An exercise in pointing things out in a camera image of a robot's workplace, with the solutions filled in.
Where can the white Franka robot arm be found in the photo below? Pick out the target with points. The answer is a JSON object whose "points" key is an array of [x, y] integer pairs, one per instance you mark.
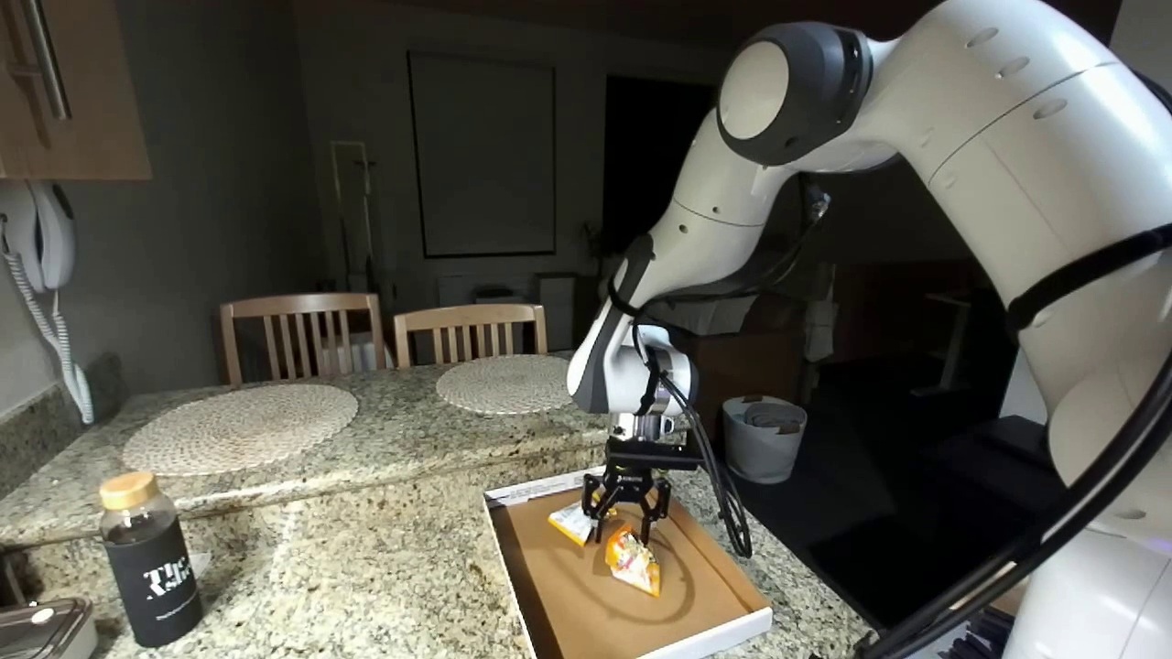
{"points": [[975, 112]]}

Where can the large round woven placemat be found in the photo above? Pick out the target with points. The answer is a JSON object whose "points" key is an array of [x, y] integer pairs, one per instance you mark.
{"points": [[240, 427]]}

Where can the shallow cardboard tray box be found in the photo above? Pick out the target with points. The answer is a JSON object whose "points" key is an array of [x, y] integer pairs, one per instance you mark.
{"points": [[609, 610]]}

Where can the small round woven placemat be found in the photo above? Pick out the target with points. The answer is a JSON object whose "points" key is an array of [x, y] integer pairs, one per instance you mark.
{"points": [[500, 385]]}

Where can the wooden wall cabinet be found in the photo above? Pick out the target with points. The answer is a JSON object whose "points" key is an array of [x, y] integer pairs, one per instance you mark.
{"points": [[87, 112]]}

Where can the orange snack packet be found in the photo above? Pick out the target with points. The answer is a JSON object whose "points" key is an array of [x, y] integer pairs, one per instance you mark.
{"points": [[637, 565]]}

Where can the black bottle with wooden cap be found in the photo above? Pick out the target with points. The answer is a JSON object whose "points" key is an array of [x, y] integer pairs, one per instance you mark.
{"points": [[151, 571]]}

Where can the small stereo camera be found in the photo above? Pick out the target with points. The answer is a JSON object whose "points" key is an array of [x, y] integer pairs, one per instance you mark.
{"points": [[648, 427]]}

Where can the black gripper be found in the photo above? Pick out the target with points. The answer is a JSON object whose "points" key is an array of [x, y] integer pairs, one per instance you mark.
{"points": [[652, 457]]}

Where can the dark framed wall panel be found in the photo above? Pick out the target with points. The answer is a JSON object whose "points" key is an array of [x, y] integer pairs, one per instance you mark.
{"points": [[482, 152]]}

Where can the white waste bin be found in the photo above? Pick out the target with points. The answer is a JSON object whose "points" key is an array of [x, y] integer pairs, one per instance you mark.
{"points": [[765, 439]]}

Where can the wooden slatted chair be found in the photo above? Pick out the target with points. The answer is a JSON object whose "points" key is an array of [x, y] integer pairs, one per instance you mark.
{"points": [[469, 317], [300, 303]]}

